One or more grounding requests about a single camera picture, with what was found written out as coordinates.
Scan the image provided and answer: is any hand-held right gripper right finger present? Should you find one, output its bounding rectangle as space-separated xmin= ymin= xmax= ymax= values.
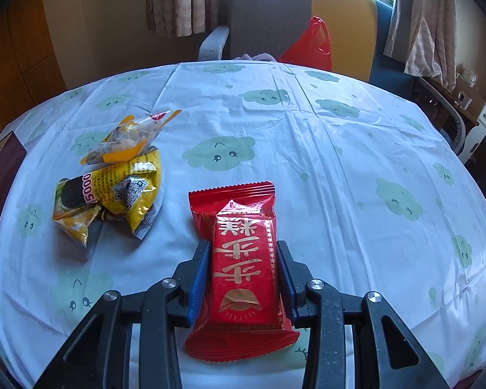
xmin=276 ymin=240 xmax=450 ymax=389

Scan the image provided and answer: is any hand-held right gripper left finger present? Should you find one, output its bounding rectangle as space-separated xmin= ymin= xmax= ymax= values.
xmin=32 ymin=240 xmax=211 ymax=389

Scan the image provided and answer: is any large red foil snack packet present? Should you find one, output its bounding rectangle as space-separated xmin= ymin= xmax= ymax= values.
xmin=185 ymin=181 xmax=300 ymax=362

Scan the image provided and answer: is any maroon gift box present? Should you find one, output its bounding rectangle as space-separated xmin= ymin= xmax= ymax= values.
xmin=0 ymin=132 xmax=28 ymax=292

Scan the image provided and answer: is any yellow snack packet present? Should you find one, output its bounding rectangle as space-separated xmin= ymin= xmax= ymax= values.
xmin=52 ymin=172 xmax=106 ymax=249
xmin=101 ymin=148 xmax=165 ymax=240

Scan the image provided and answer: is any cloud print tablecloth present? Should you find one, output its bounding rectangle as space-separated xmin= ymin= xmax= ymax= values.
xmin=0 ymin=60 xmax=486 ymax=389

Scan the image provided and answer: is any clear orange snack packet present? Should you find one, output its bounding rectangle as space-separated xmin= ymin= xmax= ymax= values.
xmin=80 ymin=109 xmax=183 ymax=165

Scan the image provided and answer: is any pink plastic bag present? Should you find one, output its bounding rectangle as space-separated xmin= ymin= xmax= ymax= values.
xmin=232 ymin=52 xmax=279 ymax=63

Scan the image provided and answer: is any red plastic bag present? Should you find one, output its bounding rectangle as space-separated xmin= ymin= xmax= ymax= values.
xmin=277 ymin=16 xmax=333 ymax=71

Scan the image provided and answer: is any white appliance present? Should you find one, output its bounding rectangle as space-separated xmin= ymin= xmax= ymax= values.
xmin=457 ymin=103 xmax=486 ymax=165

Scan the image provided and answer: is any cardboard box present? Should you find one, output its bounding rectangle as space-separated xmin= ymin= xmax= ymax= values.
xmin=449 ymin=71 xmax=486 ymax=110

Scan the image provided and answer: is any grey fabric chair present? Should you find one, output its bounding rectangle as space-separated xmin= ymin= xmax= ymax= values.
xmin=198 ymin=0 xmax=313 ymax=62

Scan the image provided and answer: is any beige checked curtain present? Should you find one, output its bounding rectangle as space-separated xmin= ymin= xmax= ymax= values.
xmin=146 ymin=0 xmax=221 ymax=39
xmin=383 ymin=0 xmax=458 ymax=90

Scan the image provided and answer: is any grey curved frame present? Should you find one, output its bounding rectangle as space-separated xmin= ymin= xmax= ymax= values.
xmin=423 ymin=77 xmax=468 ymax=155

